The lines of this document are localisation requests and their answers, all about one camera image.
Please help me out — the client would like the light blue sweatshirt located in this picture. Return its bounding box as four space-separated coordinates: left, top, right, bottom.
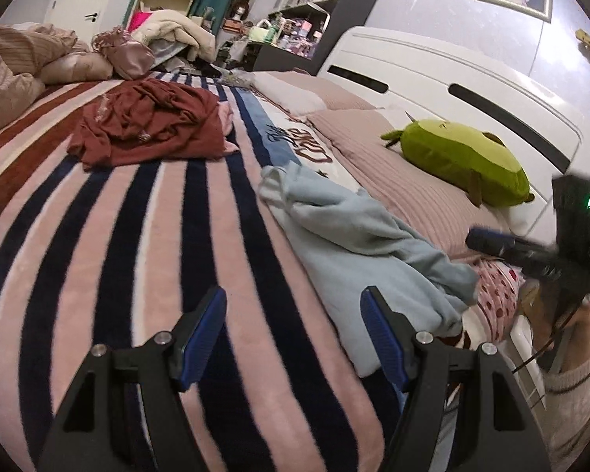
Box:
258 161 481 377

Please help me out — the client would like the green avocado plush toy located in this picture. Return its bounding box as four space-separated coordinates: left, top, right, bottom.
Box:
380 118 536 208

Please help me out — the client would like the dark desk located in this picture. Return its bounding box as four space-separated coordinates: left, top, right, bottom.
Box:
221 34 326 76

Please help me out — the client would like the pink dotted bed sheet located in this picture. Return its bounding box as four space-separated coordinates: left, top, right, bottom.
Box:
471 260 525 344

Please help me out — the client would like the pale green container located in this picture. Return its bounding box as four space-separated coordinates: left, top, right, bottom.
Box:
248 20 277 43

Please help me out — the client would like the person's right forearm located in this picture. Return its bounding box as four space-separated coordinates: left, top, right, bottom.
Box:
540 341 590 469

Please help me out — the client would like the pink satin bag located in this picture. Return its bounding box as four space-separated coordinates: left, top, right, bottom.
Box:
92 29 156 81

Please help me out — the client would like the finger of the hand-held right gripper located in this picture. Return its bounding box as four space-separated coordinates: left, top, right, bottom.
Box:
465 226 564 281

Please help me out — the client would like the dark bookshelf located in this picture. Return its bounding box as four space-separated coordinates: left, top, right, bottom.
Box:
268 0 400 76

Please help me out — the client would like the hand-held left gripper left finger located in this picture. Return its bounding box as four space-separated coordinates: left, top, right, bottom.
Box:
38 285 228 472

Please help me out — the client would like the striped fleece blanket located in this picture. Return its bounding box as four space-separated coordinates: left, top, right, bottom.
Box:
0 71 410 472

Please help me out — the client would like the white bed headboard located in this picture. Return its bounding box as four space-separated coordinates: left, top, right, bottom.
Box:
317 27 590 256

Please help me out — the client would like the small pink ribbed pillow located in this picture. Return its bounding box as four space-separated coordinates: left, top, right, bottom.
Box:
252 71 377 120

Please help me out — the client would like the beige crumpled duvet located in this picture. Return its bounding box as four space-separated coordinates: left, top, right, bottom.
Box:
0 23 115 137

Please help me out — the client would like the person's right hand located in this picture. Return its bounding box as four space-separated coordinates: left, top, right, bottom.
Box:
521 280 590 369

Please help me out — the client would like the large pink ribbed pillow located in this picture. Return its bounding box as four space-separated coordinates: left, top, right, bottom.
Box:
307 108 528 262

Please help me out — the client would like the cream folded blanket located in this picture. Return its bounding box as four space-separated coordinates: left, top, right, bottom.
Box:
130 9 218 63

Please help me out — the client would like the dark red garment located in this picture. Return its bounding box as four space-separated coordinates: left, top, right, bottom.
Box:
68 79 233 171

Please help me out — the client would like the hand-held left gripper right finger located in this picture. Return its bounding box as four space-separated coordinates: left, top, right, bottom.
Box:
360 285 554 472

